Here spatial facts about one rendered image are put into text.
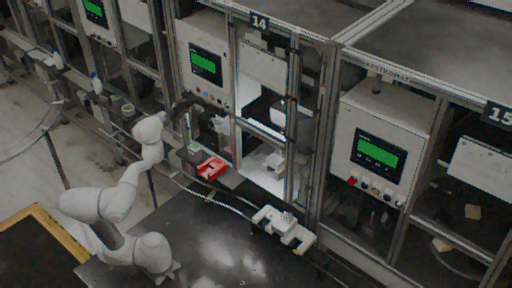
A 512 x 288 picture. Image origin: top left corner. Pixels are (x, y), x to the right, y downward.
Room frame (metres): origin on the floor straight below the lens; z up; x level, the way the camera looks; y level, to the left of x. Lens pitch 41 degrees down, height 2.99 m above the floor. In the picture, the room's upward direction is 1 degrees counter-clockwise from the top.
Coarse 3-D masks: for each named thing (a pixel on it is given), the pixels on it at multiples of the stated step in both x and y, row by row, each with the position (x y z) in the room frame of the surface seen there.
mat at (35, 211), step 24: (24, 216) 2.54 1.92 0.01; (48, 216) 2.54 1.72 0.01; (0, 240) 2.30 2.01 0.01; (24, 240) 2.29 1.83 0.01; (48, 240) 2.29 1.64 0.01; (72, 240) 2.29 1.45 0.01; (0, 264) 2.08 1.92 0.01; (24, 264) 2.07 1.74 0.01; (48, 264) 2.07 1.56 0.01; (72, 264) 2.06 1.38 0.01
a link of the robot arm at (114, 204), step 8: (120, 184) 1.47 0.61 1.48; (128, 184) 1.48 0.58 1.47; (104, 192) 1.41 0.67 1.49; (112, 192) 1.41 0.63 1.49; (120, 192) 1.42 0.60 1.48; (128, 192) 1.43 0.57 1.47; (136, 192) 1.47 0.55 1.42; (104, 200) 1.37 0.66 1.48; (112, 200) 1.37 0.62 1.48; (120, 200) 1.37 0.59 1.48; (128, 200) 1.39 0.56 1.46; (104, 208) 1.34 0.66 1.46; (112, 208) 1.33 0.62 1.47; (120, 208) 1.34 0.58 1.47; (128, 208) 1.36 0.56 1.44; (104, 216) 1.32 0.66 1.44; (112, 216) 1.31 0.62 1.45; (120, 216) 1.31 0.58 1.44
